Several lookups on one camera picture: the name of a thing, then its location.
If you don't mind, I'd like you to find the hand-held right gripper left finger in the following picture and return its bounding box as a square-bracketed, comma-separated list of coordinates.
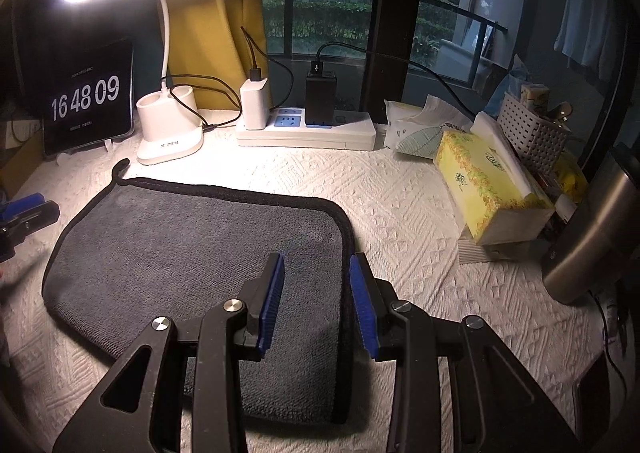
[58, 252, 286, 453]

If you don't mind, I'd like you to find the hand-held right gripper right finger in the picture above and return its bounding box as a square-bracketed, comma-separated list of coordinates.
[349, 253, 586, 453]

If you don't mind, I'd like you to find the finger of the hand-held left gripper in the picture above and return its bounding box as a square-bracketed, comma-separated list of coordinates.
[0, 193, 60, 263]

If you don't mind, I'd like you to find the grey towel with black edge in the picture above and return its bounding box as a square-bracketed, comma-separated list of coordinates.
[42, 159, 355, 426]

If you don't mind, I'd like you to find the white textured table cover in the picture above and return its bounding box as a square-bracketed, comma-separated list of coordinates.
[0, 123, 616, 453]

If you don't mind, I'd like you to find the tablet showing clock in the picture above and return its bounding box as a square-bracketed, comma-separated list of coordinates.
[42, 38, 136, 156]

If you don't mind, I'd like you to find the white desk lamp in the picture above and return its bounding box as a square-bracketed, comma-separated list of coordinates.
[58, 0, 236, 166]

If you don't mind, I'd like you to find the yellow tissue box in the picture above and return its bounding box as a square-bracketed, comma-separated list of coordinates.
[434, 112, 557, 246]

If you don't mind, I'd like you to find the white power strip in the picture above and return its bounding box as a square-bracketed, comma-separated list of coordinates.
[236, 105, 377, 152]

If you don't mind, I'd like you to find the soft pack of tissues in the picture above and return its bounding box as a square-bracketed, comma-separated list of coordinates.
[384, 94, 475, 160]

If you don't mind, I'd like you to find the white charger plug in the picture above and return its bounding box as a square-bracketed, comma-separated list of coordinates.
[240, 67, 270, 131]

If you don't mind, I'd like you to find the black charger block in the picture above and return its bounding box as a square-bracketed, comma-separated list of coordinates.
[305, 60, 337, 128]

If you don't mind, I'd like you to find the steel cylinder container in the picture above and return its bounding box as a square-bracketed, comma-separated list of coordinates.
[542, 147, 640, 305]

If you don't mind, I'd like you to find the white plastic basket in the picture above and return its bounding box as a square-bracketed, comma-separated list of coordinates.
[497, 92, 571, 174]

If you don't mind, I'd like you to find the yellow curtain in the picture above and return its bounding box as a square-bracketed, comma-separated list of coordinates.
[169, 0, 269, 111]

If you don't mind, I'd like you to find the hanging light blue shirt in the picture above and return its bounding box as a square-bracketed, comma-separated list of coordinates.
[553, 0, 624, 84]

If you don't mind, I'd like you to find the black cable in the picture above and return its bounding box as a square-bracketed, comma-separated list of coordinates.
[241, 26, 295, 112]
[315, 43, 476, 120]
[161, 75, 244, 132]

